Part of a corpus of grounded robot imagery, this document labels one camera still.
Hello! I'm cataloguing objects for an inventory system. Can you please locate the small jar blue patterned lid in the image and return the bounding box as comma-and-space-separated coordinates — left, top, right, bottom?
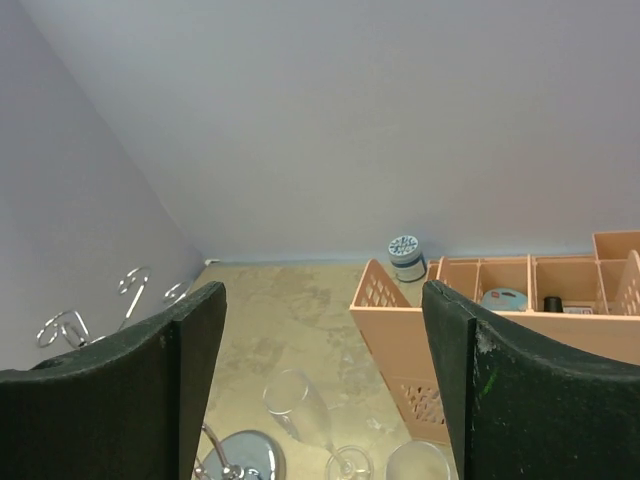
387, 235, 427, 283

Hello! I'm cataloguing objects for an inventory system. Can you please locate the peach plastic organizer box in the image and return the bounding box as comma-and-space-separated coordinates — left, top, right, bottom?
350, 231, 639, 444

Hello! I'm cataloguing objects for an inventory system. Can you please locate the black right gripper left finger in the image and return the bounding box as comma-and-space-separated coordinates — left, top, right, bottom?
1, 282, 227, 480

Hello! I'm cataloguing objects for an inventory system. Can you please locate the tall clear champagne flute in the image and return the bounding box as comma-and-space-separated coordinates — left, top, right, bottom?
262, 369, 374, 479

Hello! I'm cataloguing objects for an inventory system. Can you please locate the short clear wine glass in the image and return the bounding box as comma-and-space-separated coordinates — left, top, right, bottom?
385, 441, 451, 480

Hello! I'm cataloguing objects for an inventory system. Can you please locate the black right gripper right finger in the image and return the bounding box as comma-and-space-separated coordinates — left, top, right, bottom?
422, 281, 639, 479

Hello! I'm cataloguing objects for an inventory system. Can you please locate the black cap in organizer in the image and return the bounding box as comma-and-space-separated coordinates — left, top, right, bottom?
543, 296, 564, 313

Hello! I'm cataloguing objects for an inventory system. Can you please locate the round tin in organizer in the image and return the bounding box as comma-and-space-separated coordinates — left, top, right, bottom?
480, 288, 528, 312

